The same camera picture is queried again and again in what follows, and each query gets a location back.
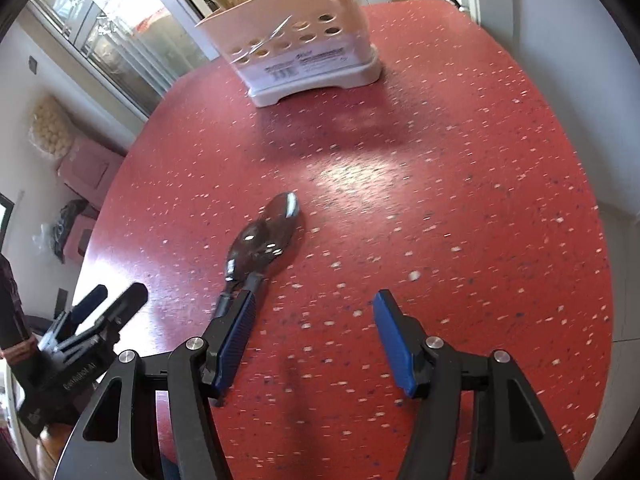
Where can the brown wooden object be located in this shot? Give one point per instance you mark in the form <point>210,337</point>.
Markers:
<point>57,442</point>

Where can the pink cardboard box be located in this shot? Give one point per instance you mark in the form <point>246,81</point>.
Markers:
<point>90,167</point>

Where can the black bag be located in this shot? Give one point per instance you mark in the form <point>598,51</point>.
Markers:
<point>67,227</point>

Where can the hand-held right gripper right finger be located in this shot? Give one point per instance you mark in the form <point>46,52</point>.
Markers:
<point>395,345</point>

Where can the beige plastic utensil holder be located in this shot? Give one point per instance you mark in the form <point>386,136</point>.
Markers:
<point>300,45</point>

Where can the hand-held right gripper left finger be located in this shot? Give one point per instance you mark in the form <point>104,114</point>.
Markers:
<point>235,345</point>

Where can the wall switch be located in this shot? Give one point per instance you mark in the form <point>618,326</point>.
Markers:
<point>32,65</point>

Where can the glass sliding door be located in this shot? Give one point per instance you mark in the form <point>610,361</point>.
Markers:
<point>120,30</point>

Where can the clear plastic bag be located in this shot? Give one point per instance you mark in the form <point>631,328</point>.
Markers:
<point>44,236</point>

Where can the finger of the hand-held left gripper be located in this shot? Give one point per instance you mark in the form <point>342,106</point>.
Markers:
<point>125,302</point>
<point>90,302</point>

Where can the metal spoon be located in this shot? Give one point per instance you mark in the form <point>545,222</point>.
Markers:
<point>285,207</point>
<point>255,247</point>

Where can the person's left forearm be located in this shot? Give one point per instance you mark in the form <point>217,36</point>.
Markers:
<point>12,315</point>

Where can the bag of pale balls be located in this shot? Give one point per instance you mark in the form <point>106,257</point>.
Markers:
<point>50,125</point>

